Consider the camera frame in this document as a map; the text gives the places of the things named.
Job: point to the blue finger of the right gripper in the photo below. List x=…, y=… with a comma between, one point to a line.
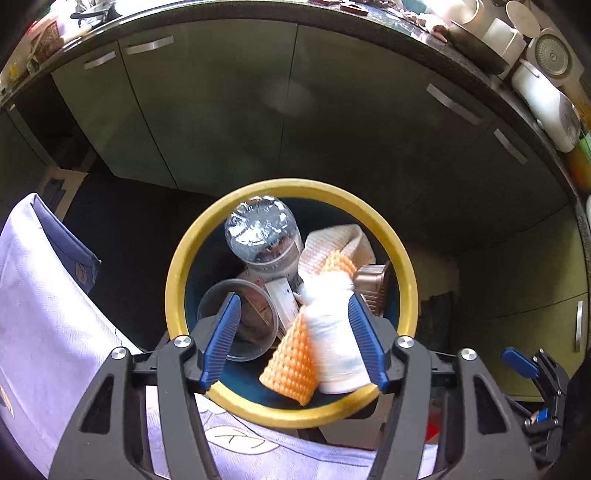
x=519, y=363

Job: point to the brown plastic tray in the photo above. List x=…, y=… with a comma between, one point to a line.
x=372, y=281

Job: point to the white paper box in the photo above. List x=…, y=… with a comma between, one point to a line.
x=282, y=297

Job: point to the white kettle jug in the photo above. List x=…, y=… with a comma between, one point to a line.
x=467, y=13

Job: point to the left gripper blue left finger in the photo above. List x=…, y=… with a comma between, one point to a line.
x=213, y=337

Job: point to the purple floral tablecloth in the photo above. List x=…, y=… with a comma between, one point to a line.
x=54, y=339

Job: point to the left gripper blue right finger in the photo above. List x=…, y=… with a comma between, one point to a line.
x=374, y=336

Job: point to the clear plastic cup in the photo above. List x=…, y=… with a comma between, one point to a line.
x=256, y=320

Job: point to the white paper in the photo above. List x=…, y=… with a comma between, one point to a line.
x=337, y=358

